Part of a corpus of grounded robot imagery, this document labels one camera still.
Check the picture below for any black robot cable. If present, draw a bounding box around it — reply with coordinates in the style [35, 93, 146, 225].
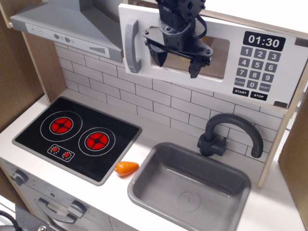
[192, 14, 208, 40]

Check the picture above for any grey range hood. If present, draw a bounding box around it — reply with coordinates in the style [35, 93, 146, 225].
[10, 0, 123, 63]

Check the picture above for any brown cardboard panel right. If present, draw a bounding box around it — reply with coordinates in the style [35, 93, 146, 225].
[279, 93, 308, 229]

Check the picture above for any black braided cable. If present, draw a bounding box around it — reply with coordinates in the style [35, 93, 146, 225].
[0, 210, 20, 231]

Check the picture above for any white toy microwave door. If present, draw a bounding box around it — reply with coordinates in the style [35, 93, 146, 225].
[118, 4, 308, 108]

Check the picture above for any dark grey toy faucet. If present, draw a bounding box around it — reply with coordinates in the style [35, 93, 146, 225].
[197, 113, 264, 159]

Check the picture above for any grey microwave door handle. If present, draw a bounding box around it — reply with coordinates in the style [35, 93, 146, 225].
[125, 18, 141, 73]

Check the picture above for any grey oven knob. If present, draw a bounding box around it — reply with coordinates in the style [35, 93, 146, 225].
[12, 170, 28, 186]

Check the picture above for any grey toy sink basin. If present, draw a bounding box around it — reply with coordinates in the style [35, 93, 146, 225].
[128, 142, 251, 231]

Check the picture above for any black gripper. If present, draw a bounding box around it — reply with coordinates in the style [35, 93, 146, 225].
[143, 20, 213, 78]

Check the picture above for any black toy stove top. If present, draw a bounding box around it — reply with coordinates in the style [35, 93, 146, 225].
[13, 97, 142, 186]

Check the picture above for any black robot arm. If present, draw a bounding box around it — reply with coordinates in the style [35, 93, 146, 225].
[143, 0, 213, 78]

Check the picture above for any orange toy carrot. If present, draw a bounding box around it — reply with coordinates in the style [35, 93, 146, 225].
[114, 161, 139, 177]

